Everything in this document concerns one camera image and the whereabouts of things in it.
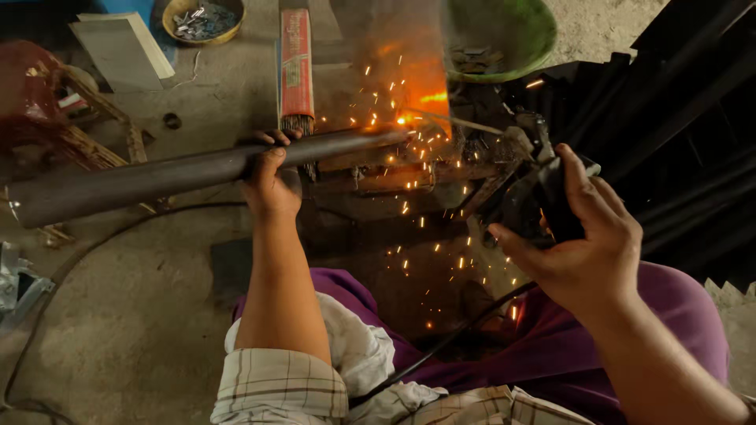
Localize checked shirt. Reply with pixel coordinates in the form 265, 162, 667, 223
210, 347, 756, 425

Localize person's right hand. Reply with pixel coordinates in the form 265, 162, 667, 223
488, 143, 644, 320

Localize red welding electrode packet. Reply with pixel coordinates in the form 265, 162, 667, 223
276, 7, 316, 135

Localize person's left hand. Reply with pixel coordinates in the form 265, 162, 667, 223
237, 129, 304, 220

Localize brass bowl of metal clips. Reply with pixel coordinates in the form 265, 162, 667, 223
162, 0, 246, 47

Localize wooden frame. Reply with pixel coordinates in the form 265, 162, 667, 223
35, 59, 159, 214

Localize dark steel pipe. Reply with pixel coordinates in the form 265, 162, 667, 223
6, 126, 414, 230

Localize metal welding stand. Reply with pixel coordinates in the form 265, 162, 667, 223
313, 118, 532, 225

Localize stack of black metal bars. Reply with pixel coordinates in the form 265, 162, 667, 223
502, 0, 756, 290

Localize grey cardboard sheets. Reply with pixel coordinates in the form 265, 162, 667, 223
69, 12, 176, 93

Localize black welding electrode holder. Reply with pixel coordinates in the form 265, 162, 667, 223
480, 115, 602, 248

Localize green plastic basin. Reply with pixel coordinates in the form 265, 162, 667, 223
444, 0, 558, 85

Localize black welding cable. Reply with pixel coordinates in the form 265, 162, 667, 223
348, 281, 539, 408

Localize thin black cable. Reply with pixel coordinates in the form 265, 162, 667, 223
0, 201, 249, 425

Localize purple trousers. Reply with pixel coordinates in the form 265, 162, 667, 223
234, 261, 731, 425

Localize red plastic bag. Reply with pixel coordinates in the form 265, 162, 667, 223
0, 40, 67, 155

